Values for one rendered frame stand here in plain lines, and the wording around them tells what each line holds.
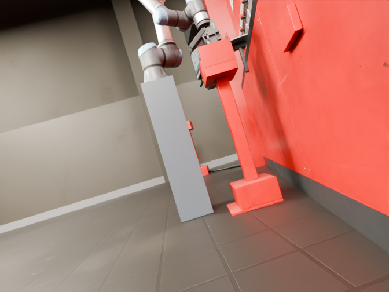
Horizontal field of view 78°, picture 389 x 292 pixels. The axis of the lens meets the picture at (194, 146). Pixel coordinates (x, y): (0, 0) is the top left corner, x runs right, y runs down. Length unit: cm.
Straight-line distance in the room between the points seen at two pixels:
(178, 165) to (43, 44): 428
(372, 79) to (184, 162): 97
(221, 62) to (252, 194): 64
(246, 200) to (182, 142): 44
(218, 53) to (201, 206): 78
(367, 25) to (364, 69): 7
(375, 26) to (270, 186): 85
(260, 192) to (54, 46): 456
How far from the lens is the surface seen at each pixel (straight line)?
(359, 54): 52
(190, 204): 131
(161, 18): 131
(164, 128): 129
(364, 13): 49
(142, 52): 146
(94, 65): 479
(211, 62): 120
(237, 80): 267
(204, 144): 428
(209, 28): 131
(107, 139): 441
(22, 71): 522
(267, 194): 118
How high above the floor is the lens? 33
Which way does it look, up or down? 2 degrees up
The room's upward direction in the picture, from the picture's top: 17 degrees counter-clockwise
